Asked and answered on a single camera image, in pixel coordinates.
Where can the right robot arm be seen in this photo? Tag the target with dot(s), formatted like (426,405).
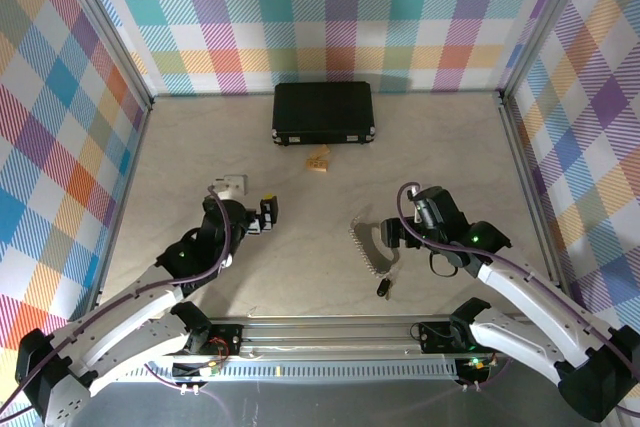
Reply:
(525,292)

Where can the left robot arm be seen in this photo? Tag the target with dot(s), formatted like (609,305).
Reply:
(115,322)

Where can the small tan wooden tag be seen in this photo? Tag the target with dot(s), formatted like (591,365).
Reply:
(320,152)
(316,163)

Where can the black hard case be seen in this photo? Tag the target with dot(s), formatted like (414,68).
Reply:
(322,109)

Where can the small circuit board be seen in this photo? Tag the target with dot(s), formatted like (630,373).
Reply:
(475,363)
(212,368)

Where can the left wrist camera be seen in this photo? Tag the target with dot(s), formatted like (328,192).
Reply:
(232,183)

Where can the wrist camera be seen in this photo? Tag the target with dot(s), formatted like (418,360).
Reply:
(232,183)
(435,202)

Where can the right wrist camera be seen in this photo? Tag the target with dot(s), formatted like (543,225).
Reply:
(435,202)

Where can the aluminium side rail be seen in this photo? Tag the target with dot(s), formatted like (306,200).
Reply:
(136,147)
(527,172)

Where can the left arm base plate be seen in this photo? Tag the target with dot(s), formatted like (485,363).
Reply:
(225,337)

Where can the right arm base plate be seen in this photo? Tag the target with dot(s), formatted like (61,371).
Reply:
(435,337)

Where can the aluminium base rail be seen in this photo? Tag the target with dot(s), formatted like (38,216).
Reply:
(325,339)

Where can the aluminium corner post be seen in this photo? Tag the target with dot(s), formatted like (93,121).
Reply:
(542,22)
(105,27)

